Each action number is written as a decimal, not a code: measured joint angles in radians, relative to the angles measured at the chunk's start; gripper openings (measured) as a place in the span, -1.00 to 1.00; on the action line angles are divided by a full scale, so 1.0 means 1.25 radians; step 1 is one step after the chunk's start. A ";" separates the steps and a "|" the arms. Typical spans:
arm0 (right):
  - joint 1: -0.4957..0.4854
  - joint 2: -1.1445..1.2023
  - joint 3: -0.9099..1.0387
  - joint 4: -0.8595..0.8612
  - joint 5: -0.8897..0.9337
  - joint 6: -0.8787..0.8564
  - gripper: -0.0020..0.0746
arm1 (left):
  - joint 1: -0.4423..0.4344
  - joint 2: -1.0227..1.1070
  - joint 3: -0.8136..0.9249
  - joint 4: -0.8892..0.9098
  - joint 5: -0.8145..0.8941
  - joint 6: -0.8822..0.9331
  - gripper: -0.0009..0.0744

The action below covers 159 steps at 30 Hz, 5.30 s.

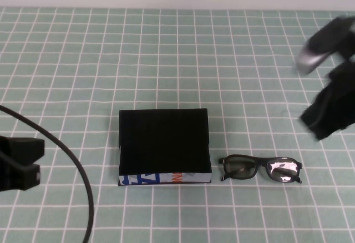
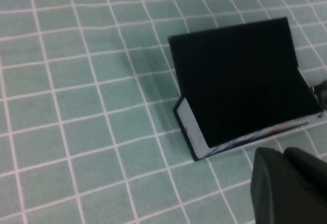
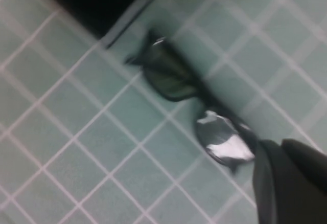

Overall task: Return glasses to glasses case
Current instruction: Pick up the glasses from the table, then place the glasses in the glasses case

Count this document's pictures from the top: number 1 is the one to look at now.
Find black glasses case box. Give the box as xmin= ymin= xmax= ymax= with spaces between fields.
xmin=118 ymin=108 xmax=213 ymax=187

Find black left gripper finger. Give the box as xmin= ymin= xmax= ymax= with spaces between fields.
xmin=0 ymin=153 xmax=42 ymax=192
xmin=0 ymin=136 xmax=45 ymax=167

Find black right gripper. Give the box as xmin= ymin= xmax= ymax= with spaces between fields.
xmin=300 ymin=59 xmax=355 ymax=141

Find black left camera cable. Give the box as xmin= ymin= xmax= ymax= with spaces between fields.
xmin=0 ymin=104 xmax=94 ymax=243

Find black framed glasses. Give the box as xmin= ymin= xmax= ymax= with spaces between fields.
xmin=218 ymin=154 xmax=303 ymax=185

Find green white checked tablecloth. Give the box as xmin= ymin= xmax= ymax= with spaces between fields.
xmin=0 ymin=6 xmax=355 ymax=243

